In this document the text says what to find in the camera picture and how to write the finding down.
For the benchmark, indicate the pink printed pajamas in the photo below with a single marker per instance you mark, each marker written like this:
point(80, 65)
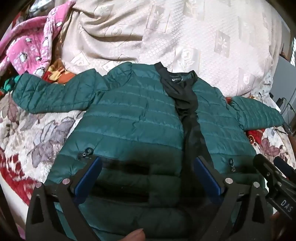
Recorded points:
point(27, 51)

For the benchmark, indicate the beige embossed bed cover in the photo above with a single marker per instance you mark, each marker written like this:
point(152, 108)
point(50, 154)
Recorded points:
point(185, 34)

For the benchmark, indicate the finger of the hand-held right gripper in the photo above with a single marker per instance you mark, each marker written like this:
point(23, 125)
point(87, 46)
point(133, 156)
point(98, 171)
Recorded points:
point(266, 168)
point(286, 168)

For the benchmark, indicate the small floral bed sheet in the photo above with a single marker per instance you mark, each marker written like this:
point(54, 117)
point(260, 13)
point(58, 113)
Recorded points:
point(267, 81)

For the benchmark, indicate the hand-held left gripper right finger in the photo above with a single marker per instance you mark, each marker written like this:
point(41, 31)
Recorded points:
point(207, 178)

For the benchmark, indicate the person's left hand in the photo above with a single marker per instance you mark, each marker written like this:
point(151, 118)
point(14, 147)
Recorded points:
point(136, 235)

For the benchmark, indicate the grey cabinet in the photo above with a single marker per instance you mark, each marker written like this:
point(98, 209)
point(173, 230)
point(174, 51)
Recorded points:
point(286, 76)

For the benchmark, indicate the green knit cloth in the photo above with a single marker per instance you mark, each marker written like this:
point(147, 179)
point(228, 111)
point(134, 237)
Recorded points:
point(10, 84)

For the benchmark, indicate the green quilted jacket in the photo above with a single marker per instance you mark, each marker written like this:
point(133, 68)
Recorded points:
point(138, 115)

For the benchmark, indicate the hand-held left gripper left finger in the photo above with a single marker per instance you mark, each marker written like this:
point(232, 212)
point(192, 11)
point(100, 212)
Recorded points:
point(89, 178)

